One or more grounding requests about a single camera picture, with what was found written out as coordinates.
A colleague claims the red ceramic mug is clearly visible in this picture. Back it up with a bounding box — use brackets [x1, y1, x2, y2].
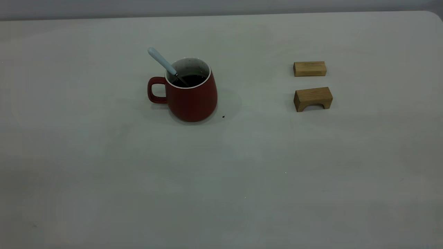
[147, 57, 218, 122]

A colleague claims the light blue handled spoon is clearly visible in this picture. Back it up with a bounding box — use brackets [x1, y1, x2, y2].
[147, 47, 189, 87]

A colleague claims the flat wooden block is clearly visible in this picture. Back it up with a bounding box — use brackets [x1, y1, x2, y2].
[293, 61, 327, 77]

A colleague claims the dark coffee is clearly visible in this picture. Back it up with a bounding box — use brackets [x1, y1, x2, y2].
[172, 74, 207, 87]

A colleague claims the arched wooden block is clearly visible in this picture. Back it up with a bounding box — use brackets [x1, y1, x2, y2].
[294, 87, 333, 112]

